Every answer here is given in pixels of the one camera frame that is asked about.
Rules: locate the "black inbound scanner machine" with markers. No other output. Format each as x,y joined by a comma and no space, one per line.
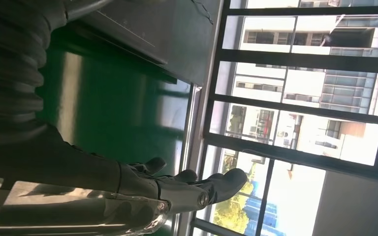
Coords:
163,29

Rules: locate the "dark window frame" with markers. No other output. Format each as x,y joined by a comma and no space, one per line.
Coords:
306,63

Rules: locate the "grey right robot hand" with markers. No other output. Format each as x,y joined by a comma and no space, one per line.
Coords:
78,182

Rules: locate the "green conveyor belt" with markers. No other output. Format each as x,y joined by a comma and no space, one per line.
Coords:
110,114

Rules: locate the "aluminium conveyor frame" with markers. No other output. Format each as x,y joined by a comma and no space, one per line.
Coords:
192,130

